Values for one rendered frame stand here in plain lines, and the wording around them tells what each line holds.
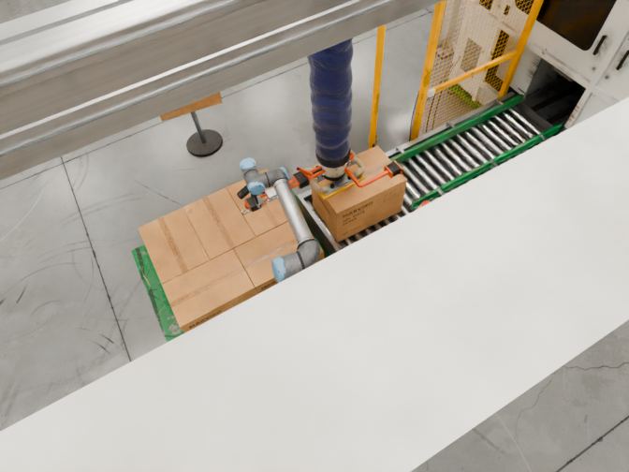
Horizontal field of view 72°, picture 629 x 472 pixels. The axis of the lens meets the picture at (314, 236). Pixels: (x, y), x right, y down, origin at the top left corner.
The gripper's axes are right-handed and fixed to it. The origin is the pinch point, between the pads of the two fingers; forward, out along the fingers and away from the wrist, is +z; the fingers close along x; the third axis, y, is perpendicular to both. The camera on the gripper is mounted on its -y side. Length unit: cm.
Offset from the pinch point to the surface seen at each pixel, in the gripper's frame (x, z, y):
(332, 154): -8, -19, 54
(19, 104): -121, -192, -49
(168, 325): 16, 125, -97
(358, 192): -9, 30, 73
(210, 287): 0, 71, -51
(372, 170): 2, 30, 93
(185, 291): 6, 71, -68
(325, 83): -7, -74, 51
